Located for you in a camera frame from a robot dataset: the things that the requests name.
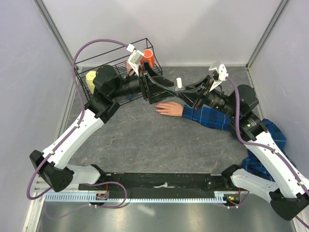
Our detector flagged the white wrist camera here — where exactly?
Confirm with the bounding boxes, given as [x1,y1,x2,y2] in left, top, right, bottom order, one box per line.
[209,61,228,92]
[127,49,144,76]

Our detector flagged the black wire dish rack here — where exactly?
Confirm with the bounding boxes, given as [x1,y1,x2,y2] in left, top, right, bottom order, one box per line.
[75,38,163,105]

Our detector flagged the mannequin hand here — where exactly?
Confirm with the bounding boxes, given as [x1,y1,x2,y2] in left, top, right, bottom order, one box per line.
[155,102,183,117]

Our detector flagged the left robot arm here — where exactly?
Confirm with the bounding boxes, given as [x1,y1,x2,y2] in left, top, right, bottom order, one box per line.
[30,62,174,192]

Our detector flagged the white nail polish cap brush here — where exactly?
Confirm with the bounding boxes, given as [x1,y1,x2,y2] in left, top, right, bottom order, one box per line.
[176,77,183,88]

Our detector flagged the nail polish bottle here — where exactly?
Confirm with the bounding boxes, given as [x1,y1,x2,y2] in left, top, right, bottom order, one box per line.
[175,87,186,92]

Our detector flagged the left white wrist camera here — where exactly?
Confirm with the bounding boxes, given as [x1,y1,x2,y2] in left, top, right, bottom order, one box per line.
[127,49,144,76]

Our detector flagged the blue plaid cloth pile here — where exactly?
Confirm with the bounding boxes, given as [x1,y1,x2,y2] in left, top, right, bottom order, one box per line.
[241,118,287,174]

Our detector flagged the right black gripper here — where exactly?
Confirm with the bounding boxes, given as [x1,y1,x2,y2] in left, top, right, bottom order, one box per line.
[177,74,239,119]

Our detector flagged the blue plaid sleeve forearm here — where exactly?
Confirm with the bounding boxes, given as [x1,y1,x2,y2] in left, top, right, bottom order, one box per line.
[182,105,233,131]

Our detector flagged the yellow faceted mug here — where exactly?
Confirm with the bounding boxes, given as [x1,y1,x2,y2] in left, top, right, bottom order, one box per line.
[85,71,96,94]

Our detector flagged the orange mug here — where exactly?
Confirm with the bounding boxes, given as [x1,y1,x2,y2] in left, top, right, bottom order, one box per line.
[141,49,155,68]

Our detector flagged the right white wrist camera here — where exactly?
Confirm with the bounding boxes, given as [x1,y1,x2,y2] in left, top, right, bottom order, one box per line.
[209,61,228,92]

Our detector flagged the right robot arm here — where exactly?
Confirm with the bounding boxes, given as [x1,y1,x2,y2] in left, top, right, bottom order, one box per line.
[176,76,309,221]

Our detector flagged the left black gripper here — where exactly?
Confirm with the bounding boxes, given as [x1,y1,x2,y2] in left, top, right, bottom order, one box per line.
[110,60,177,104]

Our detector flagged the light blue cable duct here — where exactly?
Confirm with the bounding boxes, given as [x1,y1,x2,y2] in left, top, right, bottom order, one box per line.
[45,191,236,204]

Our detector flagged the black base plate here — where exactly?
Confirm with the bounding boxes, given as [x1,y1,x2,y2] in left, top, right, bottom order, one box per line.
[78,172,242,199]

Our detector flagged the pink mug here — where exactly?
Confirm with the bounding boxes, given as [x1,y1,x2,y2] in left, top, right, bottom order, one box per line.
[125,61,132,73]

